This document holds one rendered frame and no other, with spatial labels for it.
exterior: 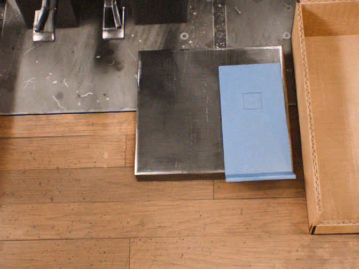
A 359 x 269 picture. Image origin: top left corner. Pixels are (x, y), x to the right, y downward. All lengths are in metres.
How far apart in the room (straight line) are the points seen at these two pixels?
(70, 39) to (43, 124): 0.12
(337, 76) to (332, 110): 0.05
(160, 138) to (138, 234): 0.11
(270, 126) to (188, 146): 0.09
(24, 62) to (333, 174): 0.39
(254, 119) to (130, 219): 0.17
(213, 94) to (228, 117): 0.04
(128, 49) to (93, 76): 0.05
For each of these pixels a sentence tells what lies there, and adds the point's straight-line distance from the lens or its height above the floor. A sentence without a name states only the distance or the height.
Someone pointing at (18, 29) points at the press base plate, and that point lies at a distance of 0.87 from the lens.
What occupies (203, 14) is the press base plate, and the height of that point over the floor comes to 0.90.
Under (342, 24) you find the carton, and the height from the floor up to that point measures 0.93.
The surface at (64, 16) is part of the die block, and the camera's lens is 0.84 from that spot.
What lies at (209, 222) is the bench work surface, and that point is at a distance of 0.72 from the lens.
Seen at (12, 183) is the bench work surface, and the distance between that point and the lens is 0.77.
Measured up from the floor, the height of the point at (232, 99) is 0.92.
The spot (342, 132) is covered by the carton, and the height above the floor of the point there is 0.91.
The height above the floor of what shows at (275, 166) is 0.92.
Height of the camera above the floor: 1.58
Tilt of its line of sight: 63 degrees down
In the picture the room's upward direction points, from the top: 8 degrees counter-clockwise
